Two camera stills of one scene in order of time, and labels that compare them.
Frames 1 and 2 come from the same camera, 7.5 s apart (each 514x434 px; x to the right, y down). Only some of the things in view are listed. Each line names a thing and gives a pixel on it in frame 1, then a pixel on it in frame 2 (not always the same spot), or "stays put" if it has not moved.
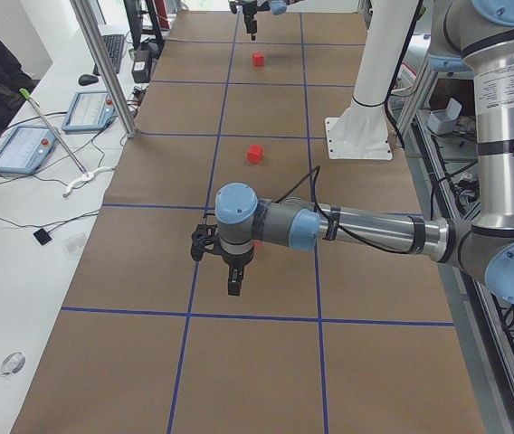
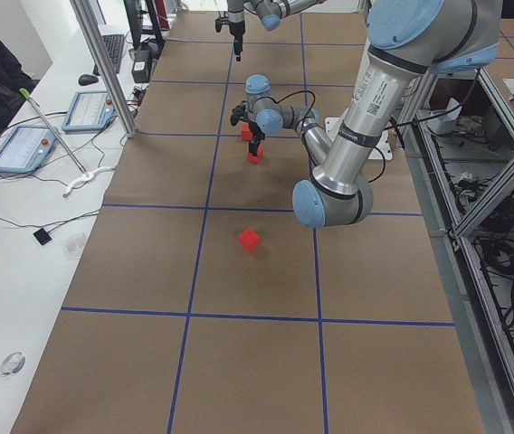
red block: (258, 59) → (246, 133)
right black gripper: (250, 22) → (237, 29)
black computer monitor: (134, 13) stays put
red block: (255, 153) stays put
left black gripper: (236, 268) → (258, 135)
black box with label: (141, 68) stays put
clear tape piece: (13, 364) stays put
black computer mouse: (85, 80) stays put
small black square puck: (42, 237) stays put
